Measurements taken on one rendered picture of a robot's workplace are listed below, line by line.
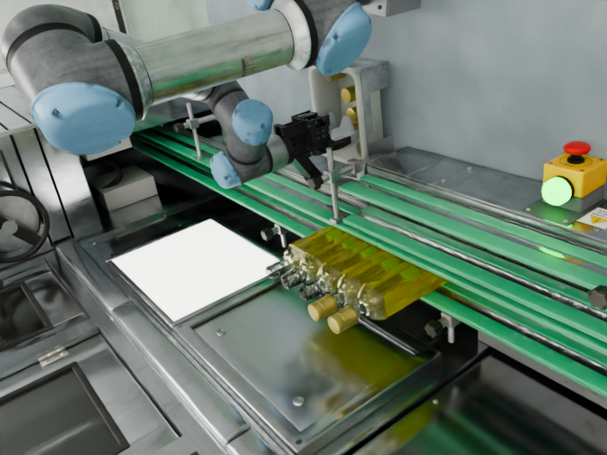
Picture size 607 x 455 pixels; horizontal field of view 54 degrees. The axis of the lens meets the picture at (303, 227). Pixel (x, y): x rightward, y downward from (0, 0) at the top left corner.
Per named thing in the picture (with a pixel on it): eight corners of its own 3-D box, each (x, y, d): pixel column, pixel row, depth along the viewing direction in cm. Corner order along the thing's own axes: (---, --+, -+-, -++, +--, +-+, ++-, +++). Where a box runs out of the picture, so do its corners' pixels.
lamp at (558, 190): (547, 197, 97) (536, 204, 96) (549, 171, 95) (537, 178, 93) (573, 205, 94) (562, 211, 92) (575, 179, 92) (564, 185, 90)
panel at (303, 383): (214, 223, 179) (107, 268, 162) (212, 214, 177) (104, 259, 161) (443, 364, 111) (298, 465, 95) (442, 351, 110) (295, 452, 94)
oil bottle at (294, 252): (358, 233, 136) (282, 270, 126) (355, 211, 133) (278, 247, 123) (374, 240, 132) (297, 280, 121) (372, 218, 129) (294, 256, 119)
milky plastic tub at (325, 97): (344, 143, 148) (317, 154, 144) (335, 53, 138) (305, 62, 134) (394, 158, 135) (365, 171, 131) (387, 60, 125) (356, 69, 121)
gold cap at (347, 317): (354, 326, 105) (335, 337, 103) (343, 309, 106) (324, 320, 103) (361, 320, 102) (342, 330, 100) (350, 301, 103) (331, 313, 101)
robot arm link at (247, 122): (217, 89, 109) (210, 128, 118) (247, 134, 105) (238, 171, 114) (253, 79, 112) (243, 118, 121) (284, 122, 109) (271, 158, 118)
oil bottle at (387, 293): (434, 267, 119) (353, 314, 108) (433, 243, 116) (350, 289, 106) (456, 277, 114) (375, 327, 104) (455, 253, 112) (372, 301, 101)
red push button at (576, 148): (556, 164, 95) (557, 144, 94) (571, 157, 97) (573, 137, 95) (580, 170, 92) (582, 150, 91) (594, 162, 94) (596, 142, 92)
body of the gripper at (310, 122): (332, 114, 126) (286, 130, 120) (336, 152, 130) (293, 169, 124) (311, 108, 132) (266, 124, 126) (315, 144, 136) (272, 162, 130)
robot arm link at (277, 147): (275, 177, 122) (255, 168, 128) (294, 170, 124) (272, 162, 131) (270, 143, 119) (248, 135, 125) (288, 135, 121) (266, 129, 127)
